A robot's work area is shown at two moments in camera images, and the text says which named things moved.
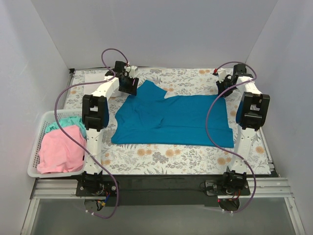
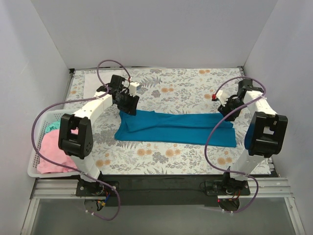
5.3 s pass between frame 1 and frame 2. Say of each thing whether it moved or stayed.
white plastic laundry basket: stayed
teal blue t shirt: moved
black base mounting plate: stayed
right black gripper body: moved
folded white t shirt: stayed
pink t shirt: stayed
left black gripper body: moved
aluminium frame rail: stayed
